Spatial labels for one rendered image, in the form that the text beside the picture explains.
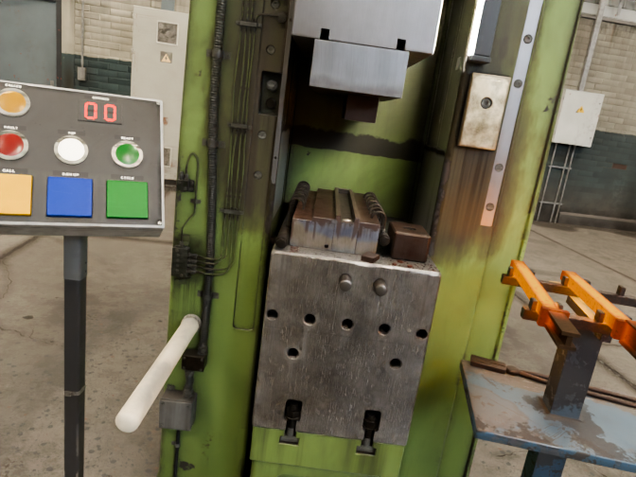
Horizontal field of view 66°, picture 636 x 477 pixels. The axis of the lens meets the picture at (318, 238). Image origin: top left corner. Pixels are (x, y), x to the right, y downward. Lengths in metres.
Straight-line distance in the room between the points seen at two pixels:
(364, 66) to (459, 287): 0.62
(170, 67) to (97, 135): 5.48
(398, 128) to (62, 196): 0.99
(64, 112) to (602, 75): 8.03
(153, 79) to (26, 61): 1.86
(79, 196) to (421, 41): 0.74
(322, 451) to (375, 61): 0.92
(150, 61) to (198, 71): 5.32
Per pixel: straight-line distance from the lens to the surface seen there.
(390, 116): 1.59
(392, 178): 1.60
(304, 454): 1.33
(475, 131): 1.27
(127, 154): 1.06
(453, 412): 1.54
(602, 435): 1.23
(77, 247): 1.17
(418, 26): 1.12
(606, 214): 9.00
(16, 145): 1.07
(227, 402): 1.51
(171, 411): 1.49
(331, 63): 1.10
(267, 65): 1.26
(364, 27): 1.11
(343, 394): 1.23
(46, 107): 1.10
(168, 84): 6.54
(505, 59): 1.31
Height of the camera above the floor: 1.23
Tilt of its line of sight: 15 degrees down
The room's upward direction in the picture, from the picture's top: 8 degrees clockwise
